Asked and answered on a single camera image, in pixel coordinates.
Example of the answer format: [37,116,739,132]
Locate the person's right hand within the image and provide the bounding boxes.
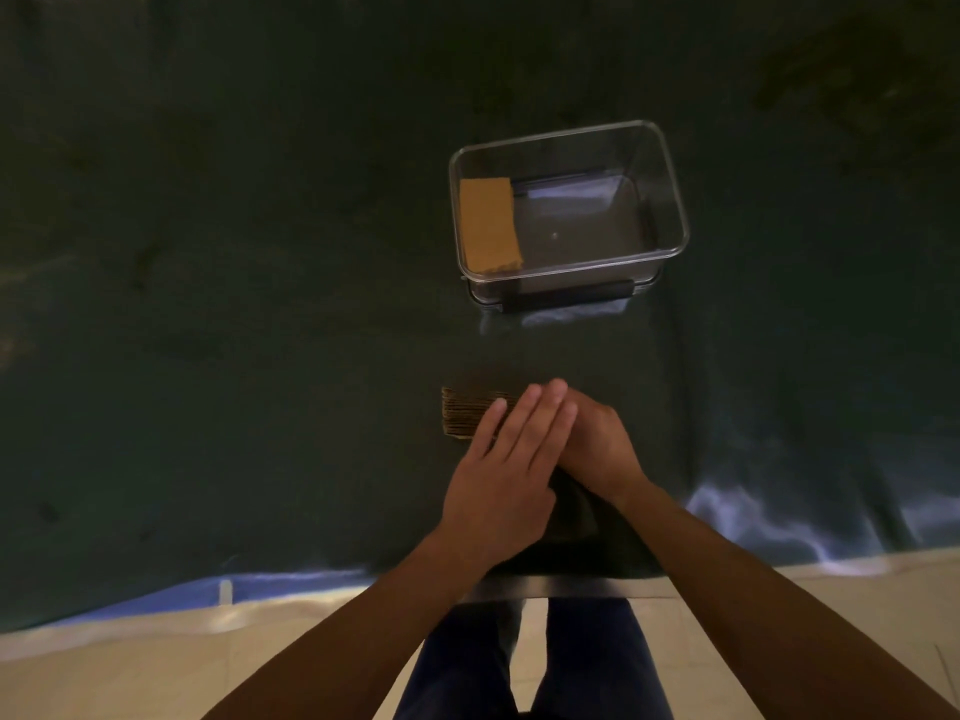
[553,389,651,511]

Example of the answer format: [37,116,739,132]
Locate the person's left hand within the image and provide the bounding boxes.
[438,378,579,575]

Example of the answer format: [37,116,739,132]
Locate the person's left forearm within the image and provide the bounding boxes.
[201,529,499,720]

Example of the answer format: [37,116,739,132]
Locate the person's right forearm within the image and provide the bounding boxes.
[616,478,960,720]

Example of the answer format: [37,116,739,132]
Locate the stack of brown cardboard pieces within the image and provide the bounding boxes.
[440,386,528,444]

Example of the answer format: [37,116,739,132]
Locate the tan cardboard sheet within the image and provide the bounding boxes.
[457,176,525,276]

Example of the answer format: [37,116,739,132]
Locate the clear plastic container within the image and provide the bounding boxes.
[448,119,691,314]

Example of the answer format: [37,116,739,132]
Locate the person's left leg blue jeans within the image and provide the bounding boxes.
[393,598,528,720]

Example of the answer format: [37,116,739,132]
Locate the person's leg blue jeans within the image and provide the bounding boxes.
[528,596,674,720]
[393,598,528,720]

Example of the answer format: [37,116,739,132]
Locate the person's right leg blue jeans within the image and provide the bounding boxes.
[528,596,674,720]

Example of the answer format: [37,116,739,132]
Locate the dark green table cover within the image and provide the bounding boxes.
[0,0,960,635]

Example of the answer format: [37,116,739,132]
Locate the black container latch handle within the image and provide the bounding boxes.
[498,280,636,313]

